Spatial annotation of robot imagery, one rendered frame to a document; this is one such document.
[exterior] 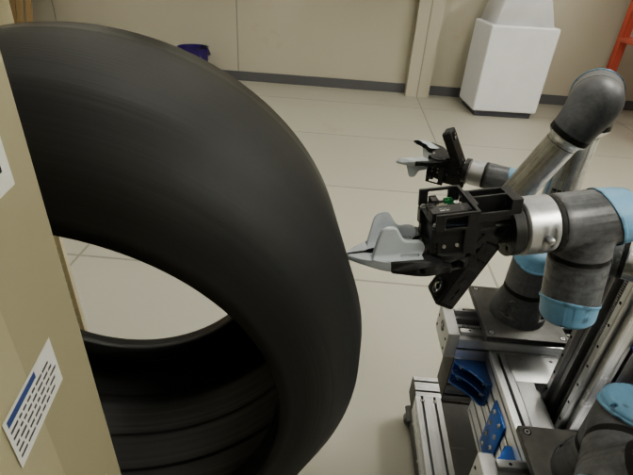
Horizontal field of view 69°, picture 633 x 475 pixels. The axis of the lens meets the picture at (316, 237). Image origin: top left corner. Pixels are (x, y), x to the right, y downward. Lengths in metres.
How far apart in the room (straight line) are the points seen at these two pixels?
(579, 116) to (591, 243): 0.57
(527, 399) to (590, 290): 0.70
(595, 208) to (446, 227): 0.19
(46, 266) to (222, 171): 0.14
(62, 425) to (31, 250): 0.10
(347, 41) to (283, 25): 0.84
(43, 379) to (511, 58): 5.79
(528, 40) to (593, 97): 4.76
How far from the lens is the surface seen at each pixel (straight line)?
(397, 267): 0.57
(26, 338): 0.25
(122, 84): 0.38
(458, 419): 1.80
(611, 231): 0.67
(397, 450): 1.92
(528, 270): 1.31
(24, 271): 0.24
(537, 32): 5.96
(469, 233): 0.57
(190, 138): 0.35
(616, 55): 6.92
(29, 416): 0.26
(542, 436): 1.17
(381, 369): 2.16
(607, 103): 1.21
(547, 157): 1.22
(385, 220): 0.59
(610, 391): 0.99
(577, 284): 0.69
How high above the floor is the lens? 1.57
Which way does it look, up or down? 32 degrees down
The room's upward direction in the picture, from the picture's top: 4 degrees clockwise
